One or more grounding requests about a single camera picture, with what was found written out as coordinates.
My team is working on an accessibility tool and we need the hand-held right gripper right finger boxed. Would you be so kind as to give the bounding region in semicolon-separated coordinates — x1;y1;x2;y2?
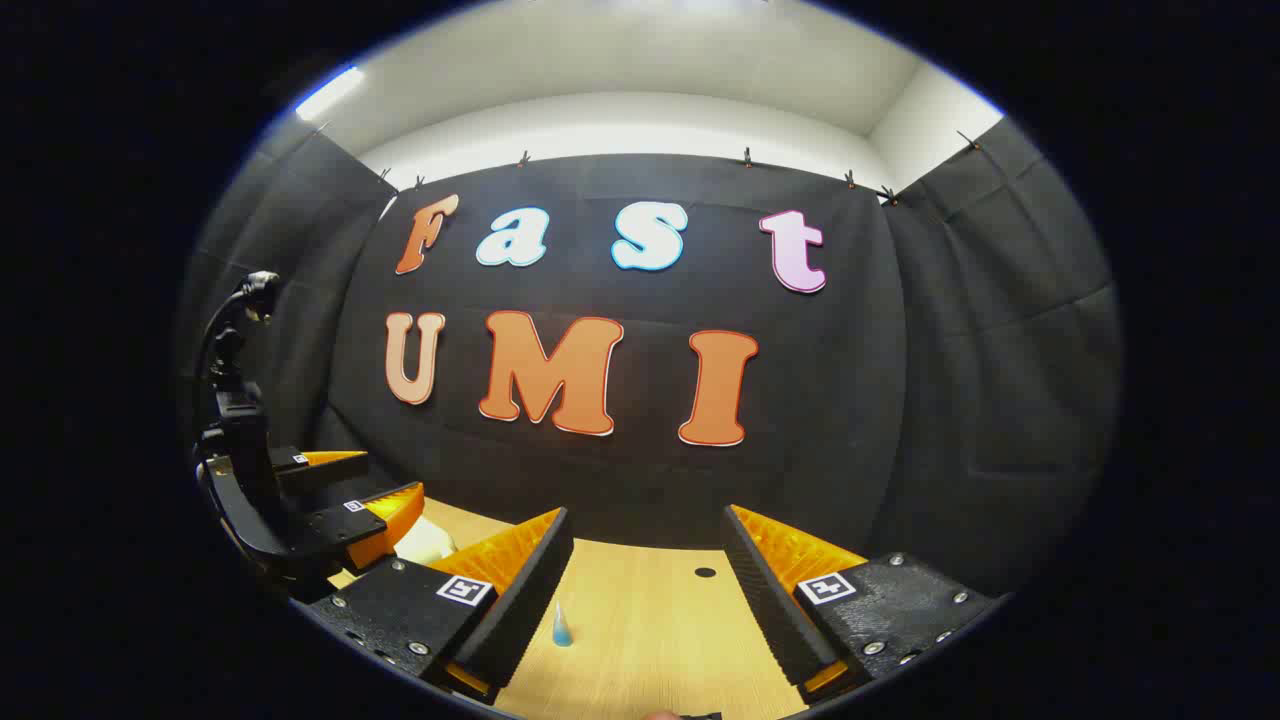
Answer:
720;504;1001;706

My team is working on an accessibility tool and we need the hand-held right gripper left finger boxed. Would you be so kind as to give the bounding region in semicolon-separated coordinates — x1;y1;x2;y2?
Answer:
300;506;577;706

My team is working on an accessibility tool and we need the pale yellow small suitcase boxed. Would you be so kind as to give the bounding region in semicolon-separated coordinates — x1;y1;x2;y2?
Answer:
394;517;460;567

